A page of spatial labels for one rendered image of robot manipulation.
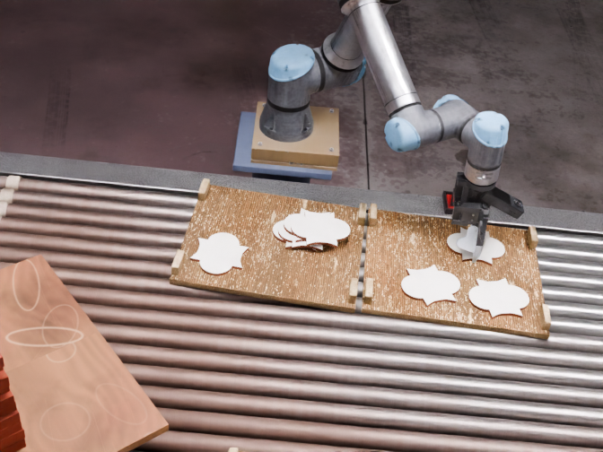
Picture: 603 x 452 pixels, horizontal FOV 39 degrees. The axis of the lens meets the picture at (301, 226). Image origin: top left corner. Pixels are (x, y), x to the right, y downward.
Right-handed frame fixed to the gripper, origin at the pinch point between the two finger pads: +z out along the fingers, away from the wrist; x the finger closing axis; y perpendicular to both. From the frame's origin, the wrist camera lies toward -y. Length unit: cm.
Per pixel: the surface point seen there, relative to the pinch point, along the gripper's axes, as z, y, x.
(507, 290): 0.4, -6.4, 14.2
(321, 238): -5.1, 36.4, 8.3
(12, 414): -24, 80, 79
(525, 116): 98, -53, -219
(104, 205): -3, 89, 1
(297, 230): -5.5, 42.2, 6.7
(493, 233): 1.1, -5.0, -6.3
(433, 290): -0.8, 10.4, 17.6
